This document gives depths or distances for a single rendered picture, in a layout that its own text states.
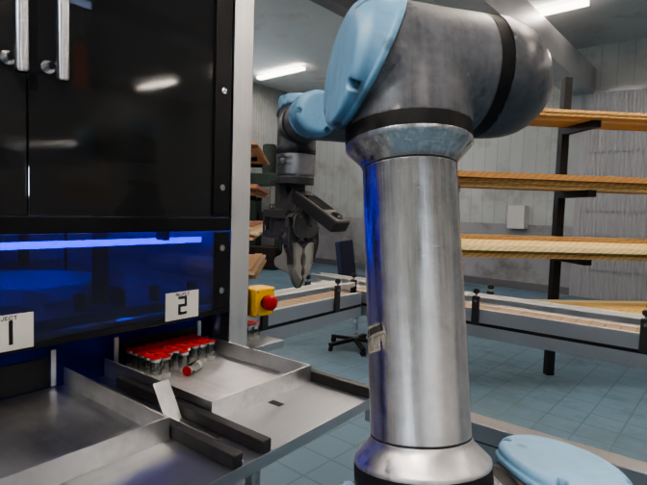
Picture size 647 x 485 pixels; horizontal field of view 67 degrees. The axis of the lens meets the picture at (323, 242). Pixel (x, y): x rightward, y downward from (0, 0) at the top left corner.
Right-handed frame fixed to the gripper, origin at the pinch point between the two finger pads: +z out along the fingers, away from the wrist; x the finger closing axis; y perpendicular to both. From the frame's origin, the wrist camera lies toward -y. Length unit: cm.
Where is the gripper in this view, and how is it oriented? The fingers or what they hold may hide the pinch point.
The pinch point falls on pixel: (300, 282)
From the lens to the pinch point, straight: 94.0
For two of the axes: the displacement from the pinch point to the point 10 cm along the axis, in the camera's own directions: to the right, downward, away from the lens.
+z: -0.3, 10.0, 0.7
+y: -7.9, -0.7, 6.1
